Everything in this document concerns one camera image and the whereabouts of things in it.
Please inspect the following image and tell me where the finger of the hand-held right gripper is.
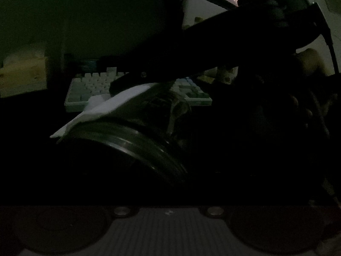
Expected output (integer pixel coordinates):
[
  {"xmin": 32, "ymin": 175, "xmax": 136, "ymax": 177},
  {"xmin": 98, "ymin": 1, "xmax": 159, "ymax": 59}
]
[
  {"xmin": 98, "ymin": 5, "xmax": 267, "ymax": 71},
  {"xmin": 110, "ymin": 70, "xmax": 187, "ymax": 96}
]

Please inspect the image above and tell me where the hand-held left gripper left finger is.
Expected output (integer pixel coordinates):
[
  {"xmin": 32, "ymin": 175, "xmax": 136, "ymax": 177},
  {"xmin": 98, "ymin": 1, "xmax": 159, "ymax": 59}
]
[{"xmin": 80, "ymin": 176, "xmax": 139, "ymax": 218}]

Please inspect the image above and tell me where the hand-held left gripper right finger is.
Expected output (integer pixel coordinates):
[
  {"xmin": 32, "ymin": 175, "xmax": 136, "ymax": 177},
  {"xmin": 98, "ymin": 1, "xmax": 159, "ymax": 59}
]
[{"xmin": 198, "ymin": 176, "xmax": 256, "ymax": 218}]

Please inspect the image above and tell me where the dark round bowl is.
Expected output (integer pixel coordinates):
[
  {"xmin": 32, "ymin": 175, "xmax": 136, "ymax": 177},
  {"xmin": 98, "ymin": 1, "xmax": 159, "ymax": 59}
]
[{"xmin": 57, "ymin": 83, "xmax": 192, "ymax": 190}]

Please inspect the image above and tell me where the white paper tissue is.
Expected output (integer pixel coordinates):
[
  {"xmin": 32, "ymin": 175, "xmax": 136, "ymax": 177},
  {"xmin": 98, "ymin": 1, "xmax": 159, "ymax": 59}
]
[{"xmin": 50, "ymin": 83, "xmax": 152, "ymax": 138}]

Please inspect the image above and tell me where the person's right hand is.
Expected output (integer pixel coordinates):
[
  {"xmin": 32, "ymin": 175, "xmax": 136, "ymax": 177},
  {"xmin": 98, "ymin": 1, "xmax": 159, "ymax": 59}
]
[{"xmin": 291, "ymin": 47, "xmax": 331, "ymax": 120}]

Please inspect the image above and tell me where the yellow snack packet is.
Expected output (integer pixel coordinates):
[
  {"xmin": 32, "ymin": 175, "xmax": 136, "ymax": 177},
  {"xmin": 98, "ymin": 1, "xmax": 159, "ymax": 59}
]
[{"xmin": 198, "ymin": 69, "xmax": 217, "ymax": 82}]

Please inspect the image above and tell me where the black monitor stand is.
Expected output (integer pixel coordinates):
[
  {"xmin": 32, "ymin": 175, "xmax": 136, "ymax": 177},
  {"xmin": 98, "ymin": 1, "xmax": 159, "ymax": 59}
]
[{"xmin": 160, "ymin": 0, "xmax": 188, "ymax": 31}]

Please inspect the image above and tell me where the white and green keyboard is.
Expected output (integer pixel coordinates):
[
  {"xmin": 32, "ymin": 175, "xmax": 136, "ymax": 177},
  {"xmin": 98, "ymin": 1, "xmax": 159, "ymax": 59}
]
[{"xmin": 65, "ymin": 68, "xmax": 213, "ymax": 112}]

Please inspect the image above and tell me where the patterned tumbler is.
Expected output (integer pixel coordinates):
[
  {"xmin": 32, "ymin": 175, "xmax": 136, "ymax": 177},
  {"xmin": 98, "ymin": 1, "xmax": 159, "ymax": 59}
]
[{"xmin": 216, "ymin": 65, "xmax": 238, "ymax": 83}]

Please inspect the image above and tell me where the pale yellow box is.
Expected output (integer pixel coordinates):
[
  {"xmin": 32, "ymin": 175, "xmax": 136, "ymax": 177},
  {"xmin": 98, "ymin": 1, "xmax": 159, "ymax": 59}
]
[{"xmin": 0, "ymin": 49, "xmax": 48, "ymax": 98}]

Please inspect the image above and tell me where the black cable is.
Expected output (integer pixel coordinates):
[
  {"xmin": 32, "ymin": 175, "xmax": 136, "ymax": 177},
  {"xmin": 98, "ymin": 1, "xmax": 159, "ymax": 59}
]
[{"xmin": 316, "ymin": 3, "xmax": 341, "ymax": 74}]

